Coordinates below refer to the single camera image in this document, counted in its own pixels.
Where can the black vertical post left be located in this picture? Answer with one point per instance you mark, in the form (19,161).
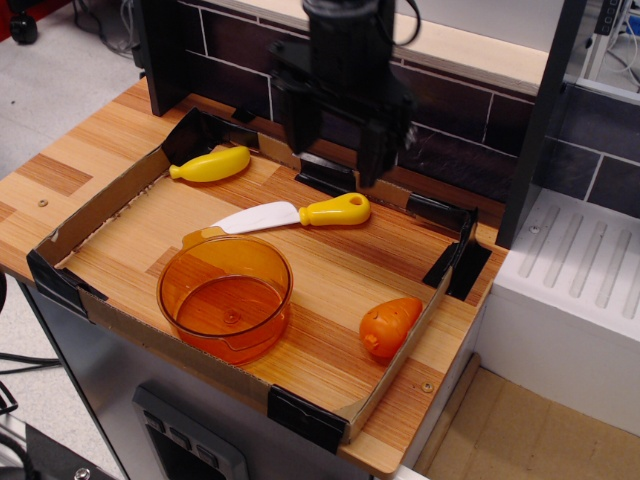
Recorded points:
(163,52)

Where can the orange toy carrot with face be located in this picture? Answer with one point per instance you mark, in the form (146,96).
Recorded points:
(385,327)

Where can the grey toy oven panel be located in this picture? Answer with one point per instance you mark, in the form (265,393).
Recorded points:
(184,448)

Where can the yellow handled white toy knife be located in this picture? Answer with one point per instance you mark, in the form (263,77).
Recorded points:
(348,209)

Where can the cardboard fence with black tape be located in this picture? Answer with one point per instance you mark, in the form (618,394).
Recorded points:
(103,264)

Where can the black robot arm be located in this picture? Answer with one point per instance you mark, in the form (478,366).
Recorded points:
(344,69)

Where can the yellow toy banana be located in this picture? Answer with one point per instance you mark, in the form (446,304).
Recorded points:
(213,166)

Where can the orange transparent plastic pot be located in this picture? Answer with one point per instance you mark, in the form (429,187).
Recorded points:
(227,295)

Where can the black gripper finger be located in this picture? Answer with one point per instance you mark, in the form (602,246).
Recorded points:
(376,153)
(301,121)

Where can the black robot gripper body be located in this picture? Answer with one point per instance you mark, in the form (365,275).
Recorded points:
(345,64)

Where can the white toy sink drainboard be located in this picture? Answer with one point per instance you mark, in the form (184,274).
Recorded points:
(562,317)

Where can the dark grey vertical post right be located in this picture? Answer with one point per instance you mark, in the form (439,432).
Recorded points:
(523,192)

